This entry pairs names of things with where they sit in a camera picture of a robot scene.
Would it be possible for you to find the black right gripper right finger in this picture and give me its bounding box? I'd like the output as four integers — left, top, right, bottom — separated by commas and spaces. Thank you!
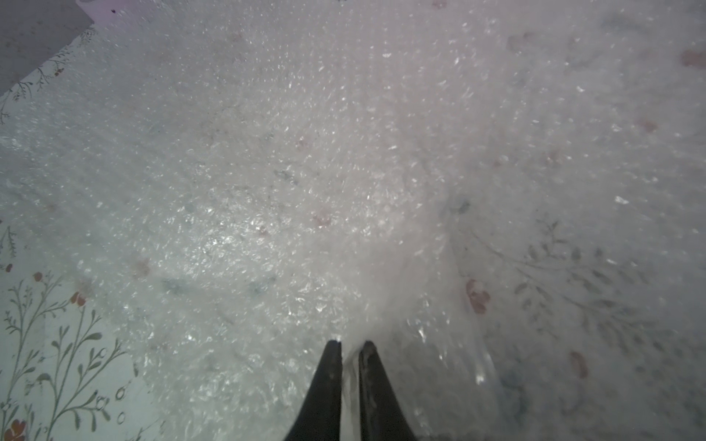
358, 341, 417, 441

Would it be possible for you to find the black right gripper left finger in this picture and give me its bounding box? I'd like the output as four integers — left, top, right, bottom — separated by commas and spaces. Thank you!
284, 340, 342, 441

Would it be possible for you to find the bubble wrap sheet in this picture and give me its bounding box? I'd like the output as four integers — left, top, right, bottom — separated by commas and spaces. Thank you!
1, 1, 498, 440

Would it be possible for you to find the bubble wrap around vase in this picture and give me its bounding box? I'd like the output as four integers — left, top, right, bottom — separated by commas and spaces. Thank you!
447, 1, 705, 440

